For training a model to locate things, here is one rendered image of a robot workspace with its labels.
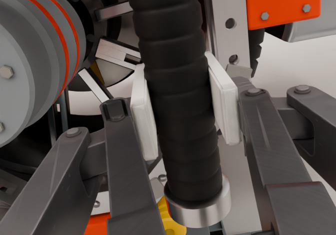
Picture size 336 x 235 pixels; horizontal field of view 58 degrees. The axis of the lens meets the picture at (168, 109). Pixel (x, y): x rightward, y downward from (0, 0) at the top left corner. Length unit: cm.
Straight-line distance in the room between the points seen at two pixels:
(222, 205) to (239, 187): 121
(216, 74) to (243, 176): 132
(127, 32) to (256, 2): 33
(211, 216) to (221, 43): 24
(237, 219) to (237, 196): 13
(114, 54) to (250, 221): 93
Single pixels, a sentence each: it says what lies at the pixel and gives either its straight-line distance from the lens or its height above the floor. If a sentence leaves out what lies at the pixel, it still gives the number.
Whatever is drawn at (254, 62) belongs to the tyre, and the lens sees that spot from 50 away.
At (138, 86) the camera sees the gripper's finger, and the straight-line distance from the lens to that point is 16.
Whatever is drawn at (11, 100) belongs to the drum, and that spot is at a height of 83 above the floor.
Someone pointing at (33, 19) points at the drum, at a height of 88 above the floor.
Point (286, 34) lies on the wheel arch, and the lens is 61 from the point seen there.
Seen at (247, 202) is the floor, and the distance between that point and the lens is 134.
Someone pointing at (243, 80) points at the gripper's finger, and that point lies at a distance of 16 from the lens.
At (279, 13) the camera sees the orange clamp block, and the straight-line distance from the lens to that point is 40.
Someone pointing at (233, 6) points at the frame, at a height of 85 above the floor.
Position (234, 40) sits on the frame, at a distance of 39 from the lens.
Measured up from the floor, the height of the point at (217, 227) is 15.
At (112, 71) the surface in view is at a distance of 67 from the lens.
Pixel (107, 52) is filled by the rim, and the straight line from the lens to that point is 49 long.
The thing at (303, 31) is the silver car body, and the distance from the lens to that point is 61.
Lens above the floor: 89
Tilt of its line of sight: 24 degrees down
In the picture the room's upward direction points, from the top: 11 degrees counter-clockwise
